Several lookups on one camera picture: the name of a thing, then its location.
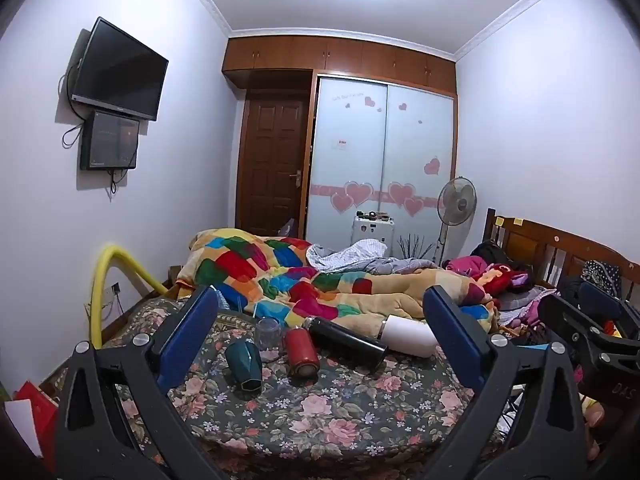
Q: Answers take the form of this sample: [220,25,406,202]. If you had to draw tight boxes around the floral bed sheet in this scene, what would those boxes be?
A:
[100,295,506,471]

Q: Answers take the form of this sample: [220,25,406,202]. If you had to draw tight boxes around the brown wooden door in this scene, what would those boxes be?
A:
[235,87,313,241]

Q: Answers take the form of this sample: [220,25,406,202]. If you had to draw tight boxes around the black bag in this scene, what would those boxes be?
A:
[470,240,516,268]

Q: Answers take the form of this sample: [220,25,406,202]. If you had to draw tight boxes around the wooden bed headboard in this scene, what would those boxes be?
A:
[482,207,640,291]

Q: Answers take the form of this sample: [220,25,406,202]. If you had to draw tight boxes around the brown wooden overhead cabinet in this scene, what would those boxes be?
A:
[222,35,458,96]

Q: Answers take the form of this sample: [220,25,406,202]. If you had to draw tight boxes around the colourful patchwork quilt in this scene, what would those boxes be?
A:
[175,227,501,333]

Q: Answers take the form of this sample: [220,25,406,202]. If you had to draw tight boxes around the white cup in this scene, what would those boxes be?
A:
[377,315,440,359]

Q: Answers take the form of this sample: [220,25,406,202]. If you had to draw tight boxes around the dark dried twigs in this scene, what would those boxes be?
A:
[395,232,438,263]

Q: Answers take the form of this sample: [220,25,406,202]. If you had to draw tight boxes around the red metal cup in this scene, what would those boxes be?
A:
[284,326,322,380]

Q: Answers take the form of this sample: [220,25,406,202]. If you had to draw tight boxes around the black thermos bottle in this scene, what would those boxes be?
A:
[302,316,390,367]

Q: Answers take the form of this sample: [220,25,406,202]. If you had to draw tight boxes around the grey striped cloth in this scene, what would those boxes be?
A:
[306,239,441,276]

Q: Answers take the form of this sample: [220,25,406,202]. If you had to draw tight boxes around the white box appliance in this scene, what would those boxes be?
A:
[351,212,397,256]

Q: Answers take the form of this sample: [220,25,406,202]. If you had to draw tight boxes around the dark green faceted cup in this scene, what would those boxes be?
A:
[224,341,263,401]

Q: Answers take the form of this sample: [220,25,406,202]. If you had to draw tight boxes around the red paper bag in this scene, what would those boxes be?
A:
[5,380,61,471]

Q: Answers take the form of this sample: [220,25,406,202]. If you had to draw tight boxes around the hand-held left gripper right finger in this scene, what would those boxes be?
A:
[422,285,588,480]

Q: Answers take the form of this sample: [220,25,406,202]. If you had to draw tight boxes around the yellow foam tube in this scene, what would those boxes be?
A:
[89,244,171,348]

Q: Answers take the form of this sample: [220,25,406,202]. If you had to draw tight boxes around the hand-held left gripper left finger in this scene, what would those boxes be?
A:
[52,285,231,480]

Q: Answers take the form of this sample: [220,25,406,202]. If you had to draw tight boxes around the red plush toy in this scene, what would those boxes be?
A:
[445,255,531,306]

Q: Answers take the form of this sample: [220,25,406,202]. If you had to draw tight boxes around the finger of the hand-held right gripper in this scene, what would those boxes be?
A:
[537,292,608,361]
[575,280,640,342]

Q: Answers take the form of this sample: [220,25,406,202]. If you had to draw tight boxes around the wall-mounted black television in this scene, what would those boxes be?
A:
[70,16,169,122]

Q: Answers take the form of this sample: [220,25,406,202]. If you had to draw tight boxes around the frosted glass sliding wardrobe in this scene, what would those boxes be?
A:
[302,72,458,266]

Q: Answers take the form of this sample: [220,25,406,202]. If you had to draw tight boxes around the standing electric fan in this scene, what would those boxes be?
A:
[432,176,478,266]

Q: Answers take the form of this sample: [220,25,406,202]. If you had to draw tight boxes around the clear glass cup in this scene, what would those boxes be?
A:
[256,317,283,361]

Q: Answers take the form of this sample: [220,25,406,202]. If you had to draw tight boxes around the dark dotted cloth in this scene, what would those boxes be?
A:
[580,260,623,293]

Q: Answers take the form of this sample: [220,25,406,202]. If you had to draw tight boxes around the black television cable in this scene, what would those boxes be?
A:
[59,57,86,150]

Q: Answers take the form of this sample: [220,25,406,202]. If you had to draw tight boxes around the small black wall monitor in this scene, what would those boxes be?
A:
[79,109,141,171]

